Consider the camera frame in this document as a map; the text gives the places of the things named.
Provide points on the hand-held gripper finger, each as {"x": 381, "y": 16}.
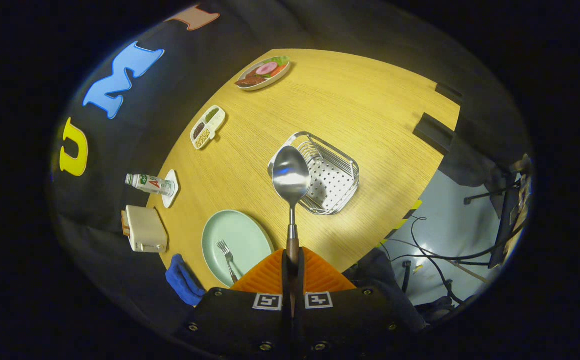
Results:
{"x": 297, "y": 325}
{"x": 286, "y": 325}

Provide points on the pale green plate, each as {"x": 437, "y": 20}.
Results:
{"x": 242, "y": 235}

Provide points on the blue cloth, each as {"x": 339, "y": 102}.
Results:
{"x": 182, "y": 282}

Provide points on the yellow tape strip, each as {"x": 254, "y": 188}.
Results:
{"x": 400, "y": 224}
{"x": 416, "y": 205}

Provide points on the white coaster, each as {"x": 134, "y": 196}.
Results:
{"x": 170, "y": 201}

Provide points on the white toaster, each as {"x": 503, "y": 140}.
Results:
{"x": 145, "y": 230}

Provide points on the toast slice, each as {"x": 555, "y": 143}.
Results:
{"x": 125, "y": 225}

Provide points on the small white labelled bottle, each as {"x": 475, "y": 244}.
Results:
{"x": 152, "y": 184}

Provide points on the yellow beans pile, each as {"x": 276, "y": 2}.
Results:
{"x": 202, "y": 139}

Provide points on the white divided tray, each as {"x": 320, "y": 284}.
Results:
{"x": 209, "y": 131}

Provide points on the dark beans pile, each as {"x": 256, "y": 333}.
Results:
{"x": 199, "y": 131}

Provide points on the black chair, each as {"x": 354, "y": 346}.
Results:
{"x": 500, "y": 235}

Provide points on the green beans pile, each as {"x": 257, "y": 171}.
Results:
{"x": 212, "y": 115}

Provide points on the white food plate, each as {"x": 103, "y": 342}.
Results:
{"x": 270, "y": 82}

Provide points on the brown meat patty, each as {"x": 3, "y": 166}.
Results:
{"x": 250, "y": 81}
{"x": 256, "y": 73}

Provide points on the red tomato slice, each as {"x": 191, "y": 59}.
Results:
{"x": 278, "y": 70}

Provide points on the pink round food slice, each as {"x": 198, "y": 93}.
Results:
{"x": 266, "y": 68}

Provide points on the green lettuce leaf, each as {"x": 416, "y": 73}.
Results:
{"x": 279, "y": 60}

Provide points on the black table bracket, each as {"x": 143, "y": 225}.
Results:
{"x": 447, "y": 93}
{"x": 432, "y": 132}

